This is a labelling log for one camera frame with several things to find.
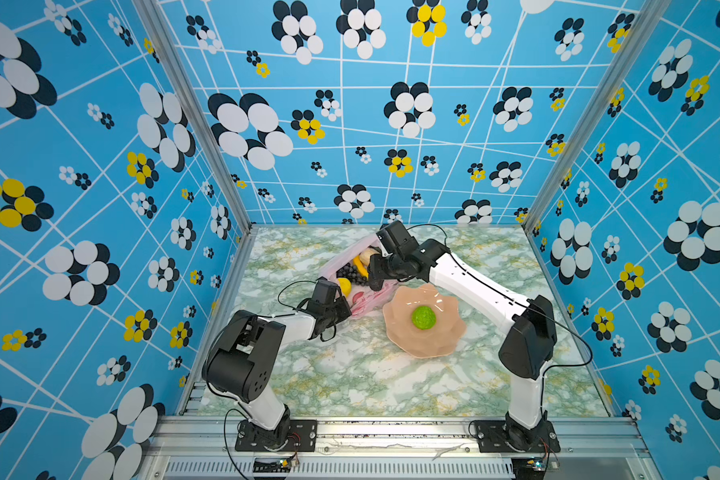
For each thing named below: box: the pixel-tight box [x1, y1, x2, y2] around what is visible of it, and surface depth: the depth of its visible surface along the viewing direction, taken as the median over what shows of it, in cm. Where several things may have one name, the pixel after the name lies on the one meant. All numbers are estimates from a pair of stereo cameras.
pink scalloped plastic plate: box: [383, 284, 467, 359], surface depth 92 cm
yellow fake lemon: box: [337, 277, 352, 297], surface depth 98 cm
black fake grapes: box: [336, 262, 368, 286], surface depth 104 cm
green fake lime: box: [412, 305, 437, 330], surface depth 91 cm
